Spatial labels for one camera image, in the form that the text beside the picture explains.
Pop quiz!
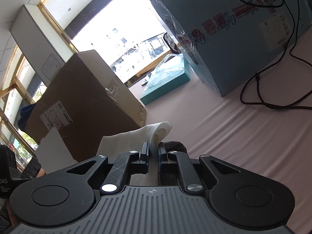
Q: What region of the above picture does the flat teal box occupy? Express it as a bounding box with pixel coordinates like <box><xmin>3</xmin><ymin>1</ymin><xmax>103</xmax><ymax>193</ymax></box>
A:
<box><xmin>140</xmin><ymin>53</ymin><xmax>190</xmax><ymax>105</ymax></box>

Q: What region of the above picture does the black cable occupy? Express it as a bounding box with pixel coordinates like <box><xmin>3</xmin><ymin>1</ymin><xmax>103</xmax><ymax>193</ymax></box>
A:
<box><xmin>220</xmin><ymin>0</ymin><xmax>312</xmax><ymax>111</ymax></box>

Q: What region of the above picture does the black office chair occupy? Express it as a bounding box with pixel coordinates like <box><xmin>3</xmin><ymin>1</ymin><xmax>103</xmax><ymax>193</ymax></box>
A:
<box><xmin>163</xmin><ymin>32</ymin><xmax>180</xmax><ymax>54</ymax></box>

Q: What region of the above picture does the large light blue box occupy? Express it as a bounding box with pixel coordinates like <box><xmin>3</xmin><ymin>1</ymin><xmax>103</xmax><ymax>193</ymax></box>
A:
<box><xmin>150</xmin><ymin>0</ymin><xmax>311</xmax><ymax>96</ymax></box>

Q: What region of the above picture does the white cloth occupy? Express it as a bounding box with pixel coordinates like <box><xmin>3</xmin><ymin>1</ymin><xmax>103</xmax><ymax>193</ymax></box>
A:
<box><xmin>96</xmin><ymin>121</ymin><xmax>172</xmax><ymax>186</ymax></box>

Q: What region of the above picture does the blue cloth on box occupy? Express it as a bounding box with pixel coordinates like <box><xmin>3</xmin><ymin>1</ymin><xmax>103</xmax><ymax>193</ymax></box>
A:
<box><xmin>17</xmin><ymin>103</ymin><xmax>36</xmax><ymax>132</ymax></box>

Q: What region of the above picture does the brown cardboard box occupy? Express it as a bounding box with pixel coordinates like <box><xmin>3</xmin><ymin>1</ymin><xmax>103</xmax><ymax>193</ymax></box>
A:
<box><xmin>25</xmin><ymin>50</ymin><xmax>146</xmax><ymax>162</ymax></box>

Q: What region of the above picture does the white luckin coffee box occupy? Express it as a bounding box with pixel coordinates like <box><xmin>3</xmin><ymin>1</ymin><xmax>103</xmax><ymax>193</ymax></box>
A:
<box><xmin>35</xmin><ymin>128</ymin><xmax>78</xmax><ymax>174</ymax></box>

